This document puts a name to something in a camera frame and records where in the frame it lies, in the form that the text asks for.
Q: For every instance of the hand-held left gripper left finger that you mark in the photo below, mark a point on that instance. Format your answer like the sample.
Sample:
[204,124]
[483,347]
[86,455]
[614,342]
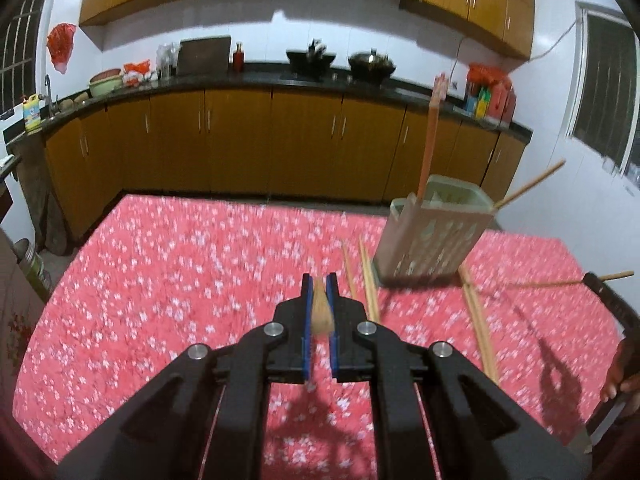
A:
[306,330]

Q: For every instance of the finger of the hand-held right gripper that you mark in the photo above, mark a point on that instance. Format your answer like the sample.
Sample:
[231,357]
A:
[612,302]

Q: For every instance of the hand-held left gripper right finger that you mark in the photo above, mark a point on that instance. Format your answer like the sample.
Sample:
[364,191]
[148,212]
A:
[334,330]

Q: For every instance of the light wooden chopstick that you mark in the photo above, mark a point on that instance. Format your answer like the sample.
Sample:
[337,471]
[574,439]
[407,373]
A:
[322,315]
[530,184]
[474,310]
[550,285]
[489,355]
[373,302]
[349,270]
[365,270]

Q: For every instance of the pale green perforated utensil holder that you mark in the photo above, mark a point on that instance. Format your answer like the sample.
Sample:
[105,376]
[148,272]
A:
[430,245]

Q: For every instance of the reddish brown chopstick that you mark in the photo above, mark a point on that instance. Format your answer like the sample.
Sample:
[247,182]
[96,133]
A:
[436,110]
[429,130]

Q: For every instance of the person's right hand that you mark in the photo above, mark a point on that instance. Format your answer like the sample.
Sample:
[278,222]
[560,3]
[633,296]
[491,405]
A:
[620,372]

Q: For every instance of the red floral tablecloth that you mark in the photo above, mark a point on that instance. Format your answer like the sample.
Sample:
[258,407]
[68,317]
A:
[175,285]

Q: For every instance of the wooden lower cabinets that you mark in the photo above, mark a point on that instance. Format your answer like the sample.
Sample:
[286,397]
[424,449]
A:
[240,145]

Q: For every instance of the large window with mesh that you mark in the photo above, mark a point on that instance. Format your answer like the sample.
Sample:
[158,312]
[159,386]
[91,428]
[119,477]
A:
[605,85]

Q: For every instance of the green and yellow bottles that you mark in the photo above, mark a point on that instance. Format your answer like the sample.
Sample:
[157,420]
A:
[478,101]

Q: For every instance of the large red plastic bag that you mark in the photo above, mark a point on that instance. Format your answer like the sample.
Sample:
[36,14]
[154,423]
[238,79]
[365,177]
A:
[487,74]

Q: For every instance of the black kitchen countertop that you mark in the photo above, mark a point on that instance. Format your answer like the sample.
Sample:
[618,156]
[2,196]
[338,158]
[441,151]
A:
[225,81]

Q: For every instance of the black pot with lid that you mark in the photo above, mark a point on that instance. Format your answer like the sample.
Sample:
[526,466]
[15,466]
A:
[371,66]

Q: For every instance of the black wok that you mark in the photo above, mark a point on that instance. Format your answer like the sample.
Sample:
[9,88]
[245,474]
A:
[310,62]

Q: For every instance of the red sauce bottle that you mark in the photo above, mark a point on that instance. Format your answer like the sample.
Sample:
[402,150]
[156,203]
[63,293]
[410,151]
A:
[238,59]

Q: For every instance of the dark wooden cutting board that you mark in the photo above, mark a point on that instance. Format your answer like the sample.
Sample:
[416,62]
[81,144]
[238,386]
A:
[204,56]

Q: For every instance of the clear glass jars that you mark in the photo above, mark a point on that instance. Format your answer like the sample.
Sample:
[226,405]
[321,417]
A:
[167,62]

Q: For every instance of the orange plastic bag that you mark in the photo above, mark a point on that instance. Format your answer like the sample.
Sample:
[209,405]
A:
[136,72]

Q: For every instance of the green plastic basin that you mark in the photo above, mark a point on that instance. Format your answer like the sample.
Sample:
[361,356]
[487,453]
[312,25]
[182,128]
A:
[106,84]

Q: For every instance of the short wooden upper cabinet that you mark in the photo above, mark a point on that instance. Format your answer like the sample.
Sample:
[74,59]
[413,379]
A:
[480,0]

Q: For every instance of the yellow detergent bottle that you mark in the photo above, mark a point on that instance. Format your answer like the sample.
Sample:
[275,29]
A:
[32,112]

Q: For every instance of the metal faucet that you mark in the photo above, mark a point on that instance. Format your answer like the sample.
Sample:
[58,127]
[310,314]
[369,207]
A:
[49,92]

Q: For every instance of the red plastic bag on wall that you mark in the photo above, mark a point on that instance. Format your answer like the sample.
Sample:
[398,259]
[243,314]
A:
[61,45]

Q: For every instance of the barred window with white frame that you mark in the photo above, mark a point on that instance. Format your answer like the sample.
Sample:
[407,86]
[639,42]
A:
[20,50]

